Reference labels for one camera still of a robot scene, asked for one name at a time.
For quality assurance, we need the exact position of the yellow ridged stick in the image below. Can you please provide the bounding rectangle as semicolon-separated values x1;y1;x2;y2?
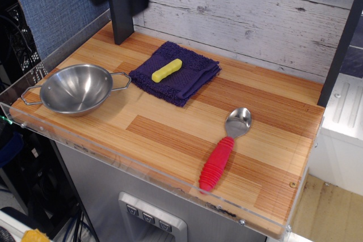
151;58;183;83

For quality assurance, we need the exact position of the steel bowl with wire handles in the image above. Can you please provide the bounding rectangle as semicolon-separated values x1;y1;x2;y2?
21;64;132;116

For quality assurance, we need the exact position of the folded purple cloth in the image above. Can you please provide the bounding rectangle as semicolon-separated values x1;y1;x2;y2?
129;41;221;107

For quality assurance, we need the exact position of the clear acrylic table guard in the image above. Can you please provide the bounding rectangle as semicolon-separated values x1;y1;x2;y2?
0;9;325;240

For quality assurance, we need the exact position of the grey cabinet with button panel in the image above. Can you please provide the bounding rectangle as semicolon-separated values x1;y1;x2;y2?
56;143;267;241

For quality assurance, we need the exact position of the yellow object at bottom edge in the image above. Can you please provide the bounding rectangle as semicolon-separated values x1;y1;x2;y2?
21;229;50;242

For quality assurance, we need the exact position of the white ribbed box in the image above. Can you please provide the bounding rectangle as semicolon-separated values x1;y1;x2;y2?
308;74;362;195

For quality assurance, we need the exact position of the dark grey left post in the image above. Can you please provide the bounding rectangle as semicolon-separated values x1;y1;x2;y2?
108;0;134;45

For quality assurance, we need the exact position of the dark grey post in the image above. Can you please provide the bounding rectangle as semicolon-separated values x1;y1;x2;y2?
108;0;134;45
317;0;362;107

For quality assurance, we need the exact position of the black crate with cables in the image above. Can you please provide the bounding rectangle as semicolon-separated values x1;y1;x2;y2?
1;0;48;91

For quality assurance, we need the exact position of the spoon with red ribbed handle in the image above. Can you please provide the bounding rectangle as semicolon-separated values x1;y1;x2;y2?
199;107;252;192

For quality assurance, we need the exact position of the dark grey right post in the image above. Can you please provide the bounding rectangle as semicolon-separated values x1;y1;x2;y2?
317;0;362;107

